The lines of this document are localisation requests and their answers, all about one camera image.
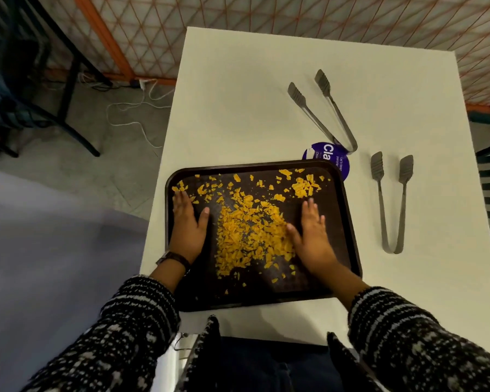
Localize person's right hand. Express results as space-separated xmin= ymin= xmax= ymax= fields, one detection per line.
xmin=285 ymin=198 xmax=340 ymax=278

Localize person's left hand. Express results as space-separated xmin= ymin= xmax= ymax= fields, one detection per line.
xmin=168 ymin=191 xmax=211 ymax=266

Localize dark brown plastic tray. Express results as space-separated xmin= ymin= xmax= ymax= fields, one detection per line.
xmin=164 ymin=158 xmax=363 ymax=313

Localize pile of yellow crumbs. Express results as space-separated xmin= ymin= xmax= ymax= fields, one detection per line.
xmin=171 ymin=168 xmax=332 ymax=295

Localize person's right forearm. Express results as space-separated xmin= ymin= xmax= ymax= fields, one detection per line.
xmin=326 ymin=261 xmax=490 ymax=392

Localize person's left forearm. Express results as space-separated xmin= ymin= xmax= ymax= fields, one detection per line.
xmin=22 ymin=261 xmax=189 ymax=392

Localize person's legs in dark jeans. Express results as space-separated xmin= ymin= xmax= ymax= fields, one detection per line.
xmin=175 ymin=316 xmax=381 ymax=392

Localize round purple sticker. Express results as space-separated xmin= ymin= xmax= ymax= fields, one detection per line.
xmin=302 ymin=142 xmax=351 ymax=182

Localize short metal tongs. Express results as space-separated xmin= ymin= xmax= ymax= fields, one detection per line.
xmin=370 ymin=151 xmax=414 ymax=255

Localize long metal tongs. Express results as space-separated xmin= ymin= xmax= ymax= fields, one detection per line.
xmin=287 ymin=69 xmax=358 ymax=155

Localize black slatted chair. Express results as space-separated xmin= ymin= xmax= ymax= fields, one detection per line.
xmin=0 ymin=0 xmax=113 ymax=160

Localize orange mesh fence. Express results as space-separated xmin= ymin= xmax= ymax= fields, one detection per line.
xmin=36 ymin=0 xmax=490 ymax=115

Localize brown strap wristwatch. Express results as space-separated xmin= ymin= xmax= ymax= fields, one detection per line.
xmin=156 ymin=250 xmax=192 ymax=274

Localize white cable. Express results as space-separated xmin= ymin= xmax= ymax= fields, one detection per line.
xmin=77 ymin=73 xmax=176 ymax=150

